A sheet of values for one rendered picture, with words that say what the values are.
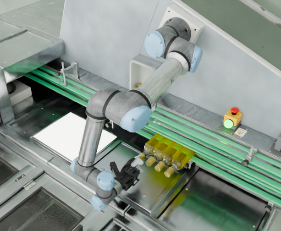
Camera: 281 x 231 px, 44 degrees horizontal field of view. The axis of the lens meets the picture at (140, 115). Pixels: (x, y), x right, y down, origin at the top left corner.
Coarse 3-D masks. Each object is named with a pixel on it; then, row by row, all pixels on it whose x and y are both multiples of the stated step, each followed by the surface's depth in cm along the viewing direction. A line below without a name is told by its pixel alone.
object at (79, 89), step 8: (40, 72) 237; (48, 72) 238; (56, 80) 230; (72, 88) 222; (80, 88) 223; (88, 88) 223; (88, 96) 216; (152, 120) 199; (152, 128) 193; (168, 136) 188; (184, 144) 183; (200, 152) 179; (216, 160) 174; (232, 168) 171; (248, 176) 167; (264, 184) 163; (280, 192) 159
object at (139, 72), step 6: (132, 60) 193; (132, 66) 198; (138, 66) 202; (144, 66) 190; (150, 66) 188; (132, 72) 200; (138, 72) 204; (144, 72) 202; (150, 72) 199; (132, 78) 203; (138, 78) 207; (144, 78) 205; (132, 84) 205
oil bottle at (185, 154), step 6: (180, 150) 182; (186, 150) 182; (192, 150) 182; (174, 156) 178; (180, 156) 178; (186, 156) 178; (192, 156) 185; (174, 162) 176; (180, 162) 175; (186, 162) 181; (180, 168) 177
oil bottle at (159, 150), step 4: (164, 140) 187; (168, 140) 187; (160, 144) 185; (164, 144) 185; (168, 144) 185; (156, 148) 182; (160, 148) 182; (164, 148) 182; (156, 152) 181; (160, 152) 180; (160, 156) 180
